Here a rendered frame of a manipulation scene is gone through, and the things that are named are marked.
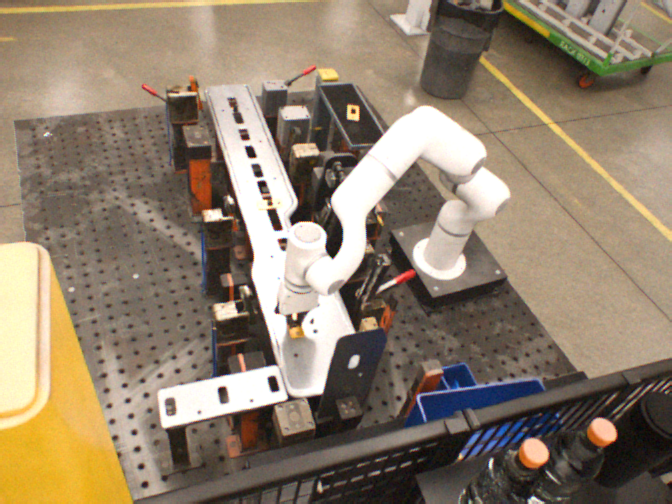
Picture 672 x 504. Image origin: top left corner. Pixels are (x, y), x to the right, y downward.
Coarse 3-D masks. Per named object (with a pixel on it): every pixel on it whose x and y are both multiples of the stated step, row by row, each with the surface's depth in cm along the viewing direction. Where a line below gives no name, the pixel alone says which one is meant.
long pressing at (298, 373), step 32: (224, 96) 215; (224, 128) 202; (256, 128) 204; (256, 160) 192; (256, 192) 181; (288, 192) 183; (256, 224) 171; (288, 224) 172; (256, 256) 163; (256, 288) 155; (320, 320) 150; (288, 352) 142; (320, 352) 143; (288, 384) 136; (320, 384) 137
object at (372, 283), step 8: (384, 256) 140; (368, 264) 139; (376, 264) 139; (384, 264) 138; (392, 264) 141; (376, 272) 143; (384, 272) 140; (368, 280) 145; (376, 280) 141; (368, 288) 147; (376, 288) 144; (360, 296) 149; (368, 296) 146
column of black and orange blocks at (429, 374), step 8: (424, 368) 121; (432, 368) 121; (440, 368) 121; (416, 376) 125; (424, 376) 121; (432, 376) 121; (440, 376) 122; (416, 384) 126; (424, 384) 122; (432, 384) 124; (408, 392) 130; (416, 392) 126; (424, 392) 126; (408, 400) 131; (408, 408) 132; (400, 416) 138
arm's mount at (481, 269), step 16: (432, 224) 212; (400, 240) 204; (416, 240) 205; (480, 240) 210; (400, 256) 204; (464, 256) 203; (480, 256) 204; (400, 272) 206; (416, 272) 195; (464, 272) 198; (480, 272) 199; (496, 272) 200; (416, 288) 198; (432, 288) 191; (448, 288) 192; (464, 288) 193; (480, 288) 198; (496, 288) 206; (432, 304) 193; (448, 304) 197
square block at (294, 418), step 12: (276, 408) 125; (288, 408) 125; (300, 408) 125; (276, 420) 125; (288, 420) 123; (300, 420) 123; (312, 420) 124; (276, 432) 126; (288, 432) 121; (300, 432) 122; (312, 432) 124; (276, 444) 131; (288, 444) 124
